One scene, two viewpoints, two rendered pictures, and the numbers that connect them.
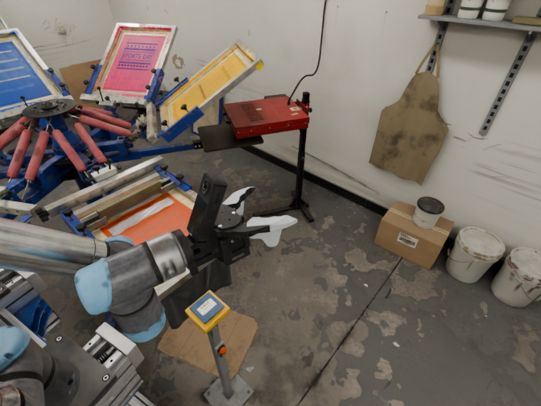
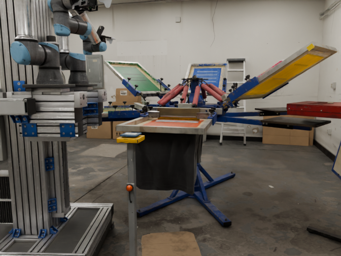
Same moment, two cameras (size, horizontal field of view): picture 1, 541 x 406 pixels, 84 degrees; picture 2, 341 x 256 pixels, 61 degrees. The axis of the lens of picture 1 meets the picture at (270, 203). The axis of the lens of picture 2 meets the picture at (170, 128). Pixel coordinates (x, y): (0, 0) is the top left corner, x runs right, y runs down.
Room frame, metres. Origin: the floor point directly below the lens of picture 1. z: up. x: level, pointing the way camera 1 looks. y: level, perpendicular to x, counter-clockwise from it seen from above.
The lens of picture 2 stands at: (0.05, -1.35, 1.27)
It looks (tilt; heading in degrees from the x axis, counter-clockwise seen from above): 9 degrees down; 62
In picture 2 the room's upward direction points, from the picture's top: straight up
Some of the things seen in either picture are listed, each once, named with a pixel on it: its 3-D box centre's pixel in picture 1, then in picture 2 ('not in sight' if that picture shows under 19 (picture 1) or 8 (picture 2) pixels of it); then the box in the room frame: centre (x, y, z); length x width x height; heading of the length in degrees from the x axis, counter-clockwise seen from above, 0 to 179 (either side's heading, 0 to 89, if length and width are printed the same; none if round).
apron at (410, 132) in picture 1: (414, 118); not in sight; (2.20, -1.12, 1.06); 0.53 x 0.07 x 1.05; 48
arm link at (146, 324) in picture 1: (136, 304); (64, 24); (0.30, 0.25, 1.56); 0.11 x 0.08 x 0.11; 34
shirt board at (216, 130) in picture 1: (173, 147); (248, 120); (2.02, 0.74, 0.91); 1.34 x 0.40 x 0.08; 108
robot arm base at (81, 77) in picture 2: not in sight; (78, 77); (0.49, 0.96, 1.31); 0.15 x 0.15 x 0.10
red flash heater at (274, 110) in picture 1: (266, 115); (337, 109); (2.26, 0.03, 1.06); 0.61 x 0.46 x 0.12; 108
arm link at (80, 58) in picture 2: not in sight; (76, 61); (0.49, 0.96, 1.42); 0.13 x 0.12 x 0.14; 126
